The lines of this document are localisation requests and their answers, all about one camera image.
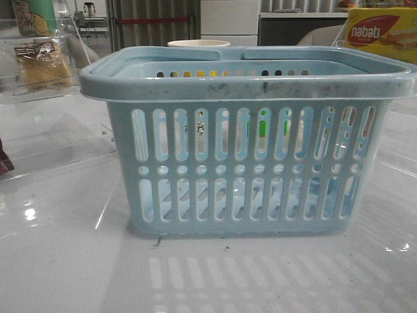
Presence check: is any packaged bread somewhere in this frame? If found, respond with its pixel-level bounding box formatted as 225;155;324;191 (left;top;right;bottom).
14;40;73;92

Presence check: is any light blue plastic basket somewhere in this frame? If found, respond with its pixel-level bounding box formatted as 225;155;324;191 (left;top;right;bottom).
79;46;416;236

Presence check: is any white paper cup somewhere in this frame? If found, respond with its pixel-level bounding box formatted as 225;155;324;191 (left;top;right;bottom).
167;39;230;48

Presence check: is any white cabinet in background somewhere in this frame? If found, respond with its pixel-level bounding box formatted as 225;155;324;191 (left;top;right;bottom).
200;0;261;46

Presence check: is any clear acrylic shelf left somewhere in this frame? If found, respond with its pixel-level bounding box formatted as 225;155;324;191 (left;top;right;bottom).
1;1;116;183

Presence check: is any dark red snack packet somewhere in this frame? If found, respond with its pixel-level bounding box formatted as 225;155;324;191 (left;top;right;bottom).
0;140;15;175

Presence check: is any yellow nabati wafer box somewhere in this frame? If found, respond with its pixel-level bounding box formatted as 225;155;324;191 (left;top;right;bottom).
343;7;416;64

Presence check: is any green yellow cartoon can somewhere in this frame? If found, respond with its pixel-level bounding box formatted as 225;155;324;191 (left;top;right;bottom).
12;0;57;37

